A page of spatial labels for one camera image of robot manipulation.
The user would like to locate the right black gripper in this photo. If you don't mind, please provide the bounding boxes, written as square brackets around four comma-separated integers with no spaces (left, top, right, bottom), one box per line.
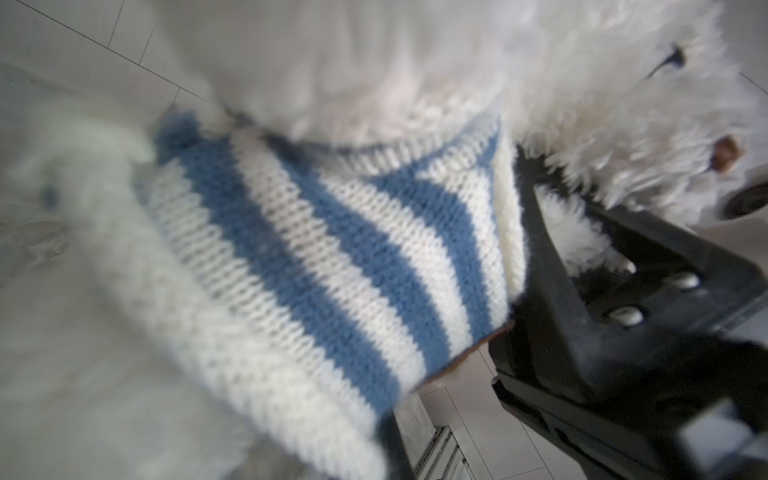
[489,158,767,479]

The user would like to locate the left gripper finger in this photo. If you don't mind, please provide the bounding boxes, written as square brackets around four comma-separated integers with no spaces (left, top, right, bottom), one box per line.
[377,411,416,480]

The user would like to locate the white teddy bear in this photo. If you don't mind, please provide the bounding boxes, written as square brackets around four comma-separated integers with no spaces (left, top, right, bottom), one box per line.
[1,1,750,479]

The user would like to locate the blue white striped sweater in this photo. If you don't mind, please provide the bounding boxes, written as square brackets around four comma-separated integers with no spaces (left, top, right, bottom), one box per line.
[139,112,525,479]

